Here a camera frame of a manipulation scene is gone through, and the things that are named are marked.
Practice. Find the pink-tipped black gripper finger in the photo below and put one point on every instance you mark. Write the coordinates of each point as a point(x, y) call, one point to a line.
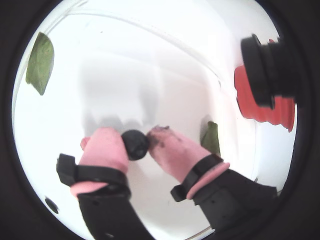
point(102, 155)
point(180, 155)

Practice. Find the small dark blueberry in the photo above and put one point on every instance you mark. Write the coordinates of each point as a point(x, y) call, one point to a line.
point(136, 145)
point(51, 205)

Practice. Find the red collapsible silicone cup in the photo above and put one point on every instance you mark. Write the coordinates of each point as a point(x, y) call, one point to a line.
point(265, 112)

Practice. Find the green leaf with stem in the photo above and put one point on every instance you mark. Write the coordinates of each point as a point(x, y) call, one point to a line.
point(211, 140)

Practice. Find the large green leaf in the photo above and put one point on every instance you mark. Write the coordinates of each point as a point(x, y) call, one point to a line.
point(40, 65)

